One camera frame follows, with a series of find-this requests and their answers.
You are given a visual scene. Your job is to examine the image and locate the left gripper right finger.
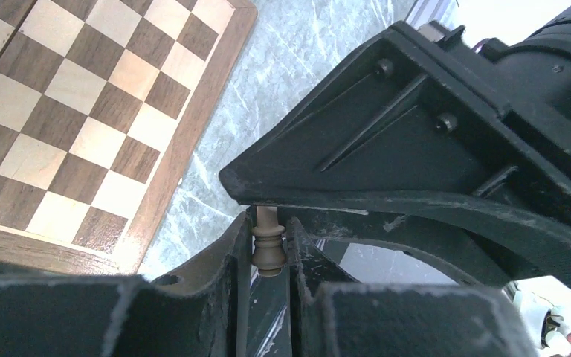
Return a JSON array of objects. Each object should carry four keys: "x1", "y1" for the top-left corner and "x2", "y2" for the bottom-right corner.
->
[{"x1": 286, "y1": 218, "x2": 536, "y2": 356}]

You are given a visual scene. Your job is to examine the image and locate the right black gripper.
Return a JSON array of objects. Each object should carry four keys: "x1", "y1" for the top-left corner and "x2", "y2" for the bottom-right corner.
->
[{"x1": 219, "y1": 6, "x2": 571, "y2": 288}]

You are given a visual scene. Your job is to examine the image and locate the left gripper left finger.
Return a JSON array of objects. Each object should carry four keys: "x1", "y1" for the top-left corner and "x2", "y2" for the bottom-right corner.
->
[{"x1": 0, "y1": 212, "x2": 251, "y2": 356}]

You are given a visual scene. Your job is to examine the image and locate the light queen chess piece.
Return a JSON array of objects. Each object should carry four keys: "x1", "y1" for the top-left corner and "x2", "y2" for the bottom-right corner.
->
[{"x1": 251, "y1": 206, "x2": 287, "y2": 277}]

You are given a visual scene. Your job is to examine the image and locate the wooden chess board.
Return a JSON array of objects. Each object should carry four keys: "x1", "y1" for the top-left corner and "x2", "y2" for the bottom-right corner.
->
[{"x1": 0, "y1": 0, "x2": 257, "y2": 274}]

